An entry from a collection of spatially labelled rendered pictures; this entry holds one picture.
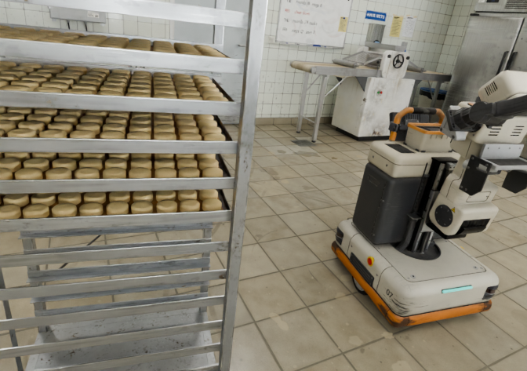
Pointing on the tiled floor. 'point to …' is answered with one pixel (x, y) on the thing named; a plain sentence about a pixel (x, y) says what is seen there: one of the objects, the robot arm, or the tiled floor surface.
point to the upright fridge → (490, 45)
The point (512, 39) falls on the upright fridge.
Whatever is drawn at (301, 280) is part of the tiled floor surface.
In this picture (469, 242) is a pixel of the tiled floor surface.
